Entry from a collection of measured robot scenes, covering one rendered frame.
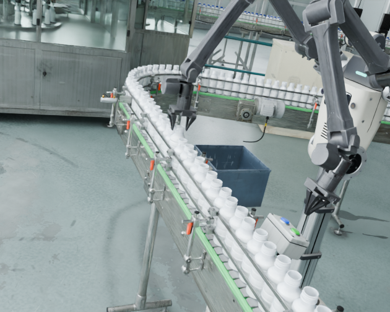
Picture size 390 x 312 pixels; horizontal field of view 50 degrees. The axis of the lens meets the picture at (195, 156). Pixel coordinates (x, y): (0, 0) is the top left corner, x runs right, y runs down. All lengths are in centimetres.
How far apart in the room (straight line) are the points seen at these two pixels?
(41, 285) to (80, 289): 22
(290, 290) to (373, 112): 92
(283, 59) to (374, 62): 412
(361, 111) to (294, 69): 394
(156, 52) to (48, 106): 258
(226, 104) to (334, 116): 198
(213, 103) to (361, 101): 165
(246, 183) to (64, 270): 129
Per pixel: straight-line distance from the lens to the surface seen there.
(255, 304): 121
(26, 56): 463
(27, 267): 282
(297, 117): 334
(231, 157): 239
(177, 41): 690
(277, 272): 112
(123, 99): 244
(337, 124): 129
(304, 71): 569
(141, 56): 678
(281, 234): 133
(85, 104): 481
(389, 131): 367
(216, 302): 136
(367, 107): 175
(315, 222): 198
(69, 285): 268
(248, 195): 218
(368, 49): 146
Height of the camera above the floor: 178
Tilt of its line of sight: 23 degrees down
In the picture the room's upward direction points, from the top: 11 degrees clockwise
